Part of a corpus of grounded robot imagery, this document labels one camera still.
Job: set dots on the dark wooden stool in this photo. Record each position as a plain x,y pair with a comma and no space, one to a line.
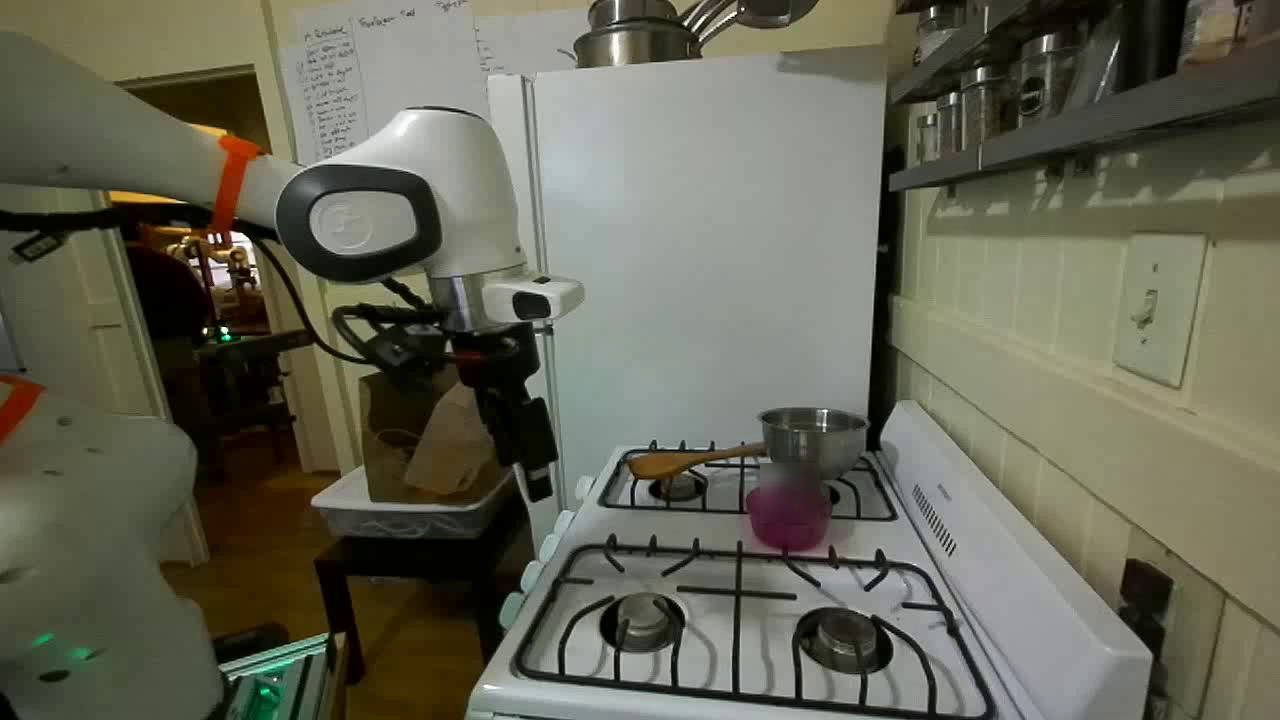
403,552

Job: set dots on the steel canister with lid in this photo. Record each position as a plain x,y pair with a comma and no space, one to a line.
1050,76
953,121
926,134
985,104

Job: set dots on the white light switch plate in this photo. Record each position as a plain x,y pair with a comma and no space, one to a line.
1159,312

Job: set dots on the dark tall container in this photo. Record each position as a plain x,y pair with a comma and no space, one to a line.
1148,41

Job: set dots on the dark wooden side table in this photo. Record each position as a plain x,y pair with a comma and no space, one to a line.
254,355

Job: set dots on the white refrigerator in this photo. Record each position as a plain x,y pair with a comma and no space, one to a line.
723,241

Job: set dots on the grey wall shelf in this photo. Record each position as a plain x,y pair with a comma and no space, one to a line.
1093,129

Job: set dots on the white gas stove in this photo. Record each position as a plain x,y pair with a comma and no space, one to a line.
1013,627

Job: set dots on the stainless steel saucepan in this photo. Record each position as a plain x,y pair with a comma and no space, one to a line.
814,436

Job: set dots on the brown paper bag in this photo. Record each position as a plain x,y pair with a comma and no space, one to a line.
425,444

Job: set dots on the metal kitchen utensils bunch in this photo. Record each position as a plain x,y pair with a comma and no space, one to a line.
744,12

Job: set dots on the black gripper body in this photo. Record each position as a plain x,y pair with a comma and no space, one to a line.
515,402

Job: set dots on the white stove knob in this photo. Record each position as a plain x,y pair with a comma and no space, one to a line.
538,571
515,609

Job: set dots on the pink translucent bowl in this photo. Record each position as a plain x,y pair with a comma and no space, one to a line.
789,521

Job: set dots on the grey box with green lights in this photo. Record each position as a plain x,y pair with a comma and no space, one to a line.
283,680

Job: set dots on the large steel pot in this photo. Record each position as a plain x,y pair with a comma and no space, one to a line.
633,41

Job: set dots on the dark wall outlet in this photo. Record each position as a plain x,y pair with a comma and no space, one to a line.
1144,601

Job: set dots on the black cast iron stove grate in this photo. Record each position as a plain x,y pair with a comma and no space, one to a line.
618,503
734,595

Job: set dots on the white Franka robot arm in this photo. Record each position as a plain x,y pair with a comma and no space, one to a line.
441,184

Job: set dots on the white plastic tray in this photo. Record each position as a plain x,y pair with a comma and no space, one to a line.
403,516

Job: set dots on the white handwritten wall sheet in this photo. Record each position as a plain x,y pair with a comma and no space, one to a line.
374,66

